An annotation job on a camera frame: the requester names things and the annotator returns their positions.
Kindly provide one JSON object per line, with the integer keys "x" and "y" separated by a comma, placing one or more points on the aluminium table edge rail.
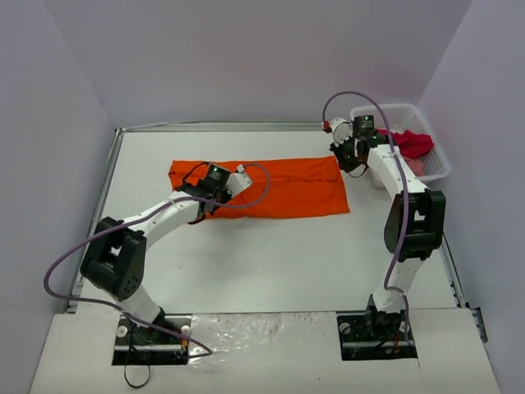
{"x": 117, "y": 140}

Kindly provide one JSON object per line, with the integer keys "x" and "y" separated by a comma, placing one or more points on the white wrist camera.
{"x": 238, "y": 181}
{"x": 339, "y": 128}

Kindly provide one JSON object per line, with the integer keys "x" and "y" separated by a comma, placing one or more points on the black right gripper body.
{"x": 342, "y": 158}

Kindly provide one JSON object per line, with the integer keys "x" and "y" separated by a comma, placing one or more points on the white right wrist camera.
{"x": 339, "y": 128}

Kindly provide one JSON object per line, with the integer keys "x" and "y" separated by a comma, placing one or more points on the white plastic laundry basket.
{"x": 403, "y": 116}

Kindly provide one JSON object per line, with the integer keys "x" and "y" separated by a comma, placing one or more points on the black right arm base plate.
{"x": 364, "y": 337}

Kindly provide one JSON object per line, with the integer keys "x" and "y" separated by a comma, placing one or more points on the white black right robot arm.
{"x": 414, "y": 226}

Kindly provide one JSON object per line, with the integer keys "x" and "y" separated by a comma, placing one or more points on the dusty pink t shirt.
{"x": 416, "y": 166}

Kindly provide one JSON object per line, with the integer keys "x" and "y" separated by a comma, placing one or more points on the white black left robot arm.
{"x": 114, "y": 263}

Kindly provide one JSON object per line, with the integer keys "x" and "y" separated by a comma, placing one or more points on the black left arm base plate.
{"x": 135, "y": 345}

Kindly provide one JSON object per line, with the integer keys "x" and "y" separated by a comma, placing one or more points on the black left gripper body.
{"x": 207, "y": 206}

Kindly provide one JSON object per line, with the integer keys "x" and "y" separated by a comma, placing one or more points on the orange t shirt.
{"x": 290, "y": 188}

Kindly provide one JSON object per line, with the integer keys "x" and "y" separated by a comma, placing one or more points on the magenta t shirt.
{"x": 413, "y": 145}

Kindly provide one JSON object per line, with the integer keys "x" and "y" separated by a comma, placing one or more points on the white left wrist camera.
{"x": 238, "y": 181}

